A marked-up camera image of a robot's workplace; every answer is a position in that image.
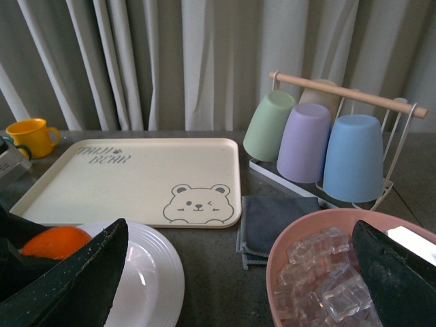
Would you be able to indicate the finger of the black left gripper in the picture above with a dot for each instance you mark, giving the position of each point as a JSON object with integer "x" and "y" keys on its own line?
{"x": 18, "y": 270}

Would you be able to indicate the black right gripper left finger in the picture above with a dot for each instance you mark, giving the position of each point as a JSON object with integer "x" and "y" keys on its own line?
{"x": 78, "y": 291}

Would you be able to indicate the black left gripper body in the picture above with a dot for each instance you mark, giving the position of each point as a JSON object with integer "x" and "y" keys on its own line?
{"x": 13, "y": 163}

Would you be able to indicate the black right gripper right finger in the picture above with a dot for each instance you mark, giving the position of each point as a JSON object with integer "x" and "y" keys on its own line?
{"x": 401, "y": 284}

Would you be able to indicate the orange fruit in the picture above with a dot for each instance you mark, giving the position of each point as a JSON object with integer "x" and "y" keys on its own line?
{"x": 56, "y": 243}

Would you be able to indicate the white ribbed plate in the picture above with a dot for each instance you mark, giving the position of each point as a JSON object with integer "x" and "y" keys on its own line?
{"x": 152, "y": 287}

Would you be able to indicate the dark green mug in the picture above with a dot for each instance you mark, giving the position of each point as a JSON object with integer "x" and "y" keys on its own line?
{"x": 26, "y": 152}

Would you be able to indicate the yellow mug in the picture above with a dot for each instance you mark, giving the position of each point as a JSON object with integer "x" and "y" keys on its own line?
{"x": 39, "y": 138}

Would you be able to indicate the clear ice cube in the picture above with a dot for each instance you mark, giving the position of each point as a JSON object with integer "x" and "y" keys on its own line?
{"x": 340, "y": 303}

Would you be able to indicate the pink bowl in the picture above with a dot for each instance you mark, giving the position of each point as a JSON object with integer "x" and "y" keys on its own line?
{"x": 343, "y": 218}

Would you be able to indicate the grey curtain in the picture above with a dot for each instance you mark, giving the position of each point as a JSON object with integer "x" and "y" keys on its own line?
{"x": 203, "y": 65}

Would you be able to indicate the blue plastic cup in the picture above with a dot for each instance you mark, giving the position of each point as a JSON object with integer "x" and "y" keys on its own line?
{"x": 353, "y": 170}

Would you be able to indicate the cream bear tray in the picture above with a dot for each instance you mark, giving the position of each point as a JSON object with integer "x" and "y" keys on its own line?
{"x": 161, "y": 182}

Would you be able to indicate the grey folded cloth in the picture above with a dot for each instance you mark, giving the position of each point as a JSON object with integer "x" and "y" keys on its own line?
{"x": 263, "y": 219}

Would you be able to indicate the purple plastic cup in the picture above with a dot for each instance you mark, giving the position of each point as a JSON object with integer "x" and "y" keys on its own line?
{"x": 303, "y": 147}

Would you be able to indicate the white cup rack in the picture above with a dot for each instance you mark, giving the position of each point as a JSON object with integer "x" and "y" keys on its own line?
{"x": 405, "y": 114}

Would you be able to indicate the green plastic cup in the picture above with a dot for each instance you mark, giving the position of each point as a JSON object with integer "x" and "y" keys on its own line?
{"x": 264, "y": 134}

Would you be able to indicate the beige plastic cup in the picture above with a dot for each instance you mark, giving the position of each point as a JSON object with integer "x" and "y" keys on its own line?
{"x": 314, "y": 96}

